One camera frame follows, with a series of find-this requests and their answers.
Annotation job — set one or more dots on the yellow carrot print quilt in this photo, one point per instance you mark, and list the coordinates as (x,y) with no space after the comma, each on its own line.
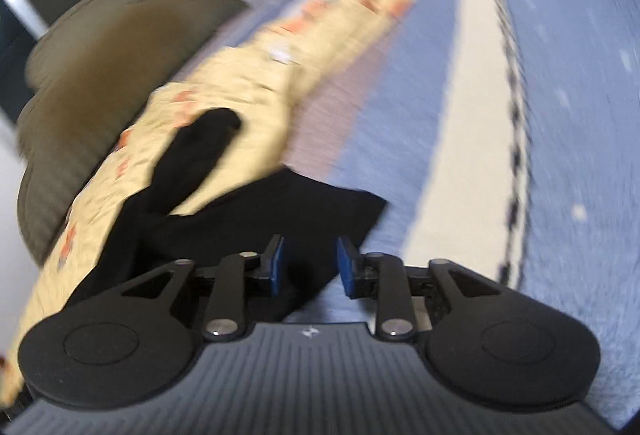
(262,81)

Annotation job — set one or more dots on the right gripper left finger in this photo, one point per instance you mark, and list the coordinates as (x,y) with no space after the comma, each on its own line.
(260,272)

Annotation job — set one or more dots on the olive green upholstered headboard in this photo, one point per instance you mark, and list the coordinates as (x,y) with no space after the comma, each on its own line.
(92,73)

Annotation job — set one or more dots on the black garment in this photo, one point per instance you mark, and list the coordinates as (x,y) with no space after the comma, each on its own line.
(308,214)

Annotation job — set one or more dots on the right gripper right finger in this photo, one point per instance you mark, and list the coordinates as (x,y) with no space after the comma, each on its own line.
(485,341)

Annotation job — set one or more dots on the blue striped bed sheet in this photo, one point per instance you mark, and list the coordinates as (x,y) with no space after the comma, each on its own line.
(502,134)

